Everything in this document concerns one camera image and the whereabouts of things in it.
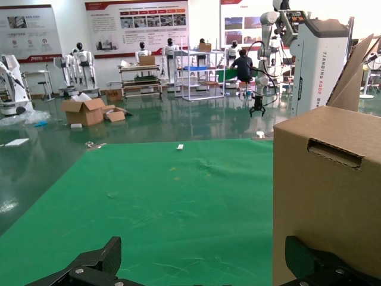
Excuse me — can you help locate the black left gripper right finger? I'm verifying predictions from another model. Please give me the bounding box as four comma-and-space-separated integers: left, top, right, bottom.
279, 235, 381, 286

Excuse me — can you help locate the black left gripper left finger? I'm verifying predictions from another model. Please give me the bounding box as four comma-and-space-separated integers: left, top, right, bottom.
26, 237, 143, 286

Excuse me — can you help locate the white jointed robot arm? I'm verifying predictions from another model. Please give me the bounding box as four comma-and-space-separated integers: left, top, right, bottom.
249, 11, 298, 99

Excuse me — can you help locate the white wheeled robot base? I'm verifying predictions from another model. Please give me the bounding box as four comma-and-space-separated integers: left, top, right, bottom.
0, 54, 34, 116

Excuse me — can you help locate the brown cardboard box open lid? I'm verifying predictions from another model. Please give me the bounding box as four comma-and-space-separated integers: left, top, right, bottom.
272, 34, 381, 286

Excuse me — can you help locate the large open cardboard box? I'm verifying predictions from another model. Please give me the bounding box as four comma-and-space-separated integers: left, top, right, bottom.
60, 92, 107, 127

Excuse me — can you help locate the small flat cardboard box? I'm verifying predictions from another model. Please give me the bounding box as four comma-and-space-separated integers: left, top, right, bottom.
102, 104, 134, 123

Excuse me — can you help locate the closed cardboard box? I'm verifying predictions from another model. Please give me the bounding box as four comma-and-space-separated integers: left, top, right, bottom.
105, 88, 124, 102

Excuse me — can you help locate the green table cloth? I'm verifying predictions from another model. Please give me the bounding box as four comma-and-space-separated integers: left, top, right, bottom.
0, 138, 274, 286

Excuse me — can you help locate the metal cloth clip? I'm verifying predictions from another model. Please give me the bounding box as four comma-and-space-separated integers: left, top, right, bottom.
85, 141, 107, 151
251, 130, 274, 141

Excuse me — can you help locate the white foam board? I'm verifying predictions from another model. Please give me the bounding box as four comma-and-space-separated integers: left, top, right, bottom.
4, 138, 30, 148

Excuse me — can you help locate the clear plastic wrap pile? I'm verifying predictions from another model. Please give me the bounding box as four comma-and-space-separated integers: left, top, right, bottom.
0, 109, 52, 126

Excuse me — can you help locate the black claw gripper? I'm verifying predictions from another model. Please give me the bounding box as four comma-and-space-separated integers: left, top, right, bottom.
249, 95, 267, 118

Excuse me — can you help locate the grey stool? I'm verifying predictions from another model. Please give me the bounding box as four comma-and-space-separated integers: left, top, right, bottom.
38, 80, 56, 103

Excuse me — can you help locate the metal shelf cart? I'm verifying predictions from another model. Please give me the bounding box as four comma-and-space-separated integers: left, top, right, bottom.
118, 63, 164, 100

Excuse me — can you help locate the white robot column Tianqing print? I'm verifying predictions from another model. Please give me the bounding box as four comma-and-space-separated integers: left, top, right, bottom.
272, 0, 355, 117

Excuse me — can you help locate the seated person dark shirt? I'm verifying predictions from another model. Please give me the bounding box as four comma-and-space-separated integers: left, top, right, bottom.
229, 49, 255, 83

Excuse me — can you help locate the white pedestal stand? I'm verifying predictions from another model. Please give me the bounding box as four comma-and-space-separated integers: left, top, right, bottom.
358, 38, 381, 100

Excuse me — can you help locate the white frame rack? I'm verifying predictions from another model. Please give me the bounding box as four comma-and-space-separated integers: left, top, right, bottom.
173, 49, 227, 102

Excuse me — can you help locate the wall poster board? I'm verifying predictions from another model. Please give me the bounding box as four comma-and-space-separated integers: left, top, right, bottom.
0, 4, 63, 64
219, 0, 265, 49
85, 0, 191, 59

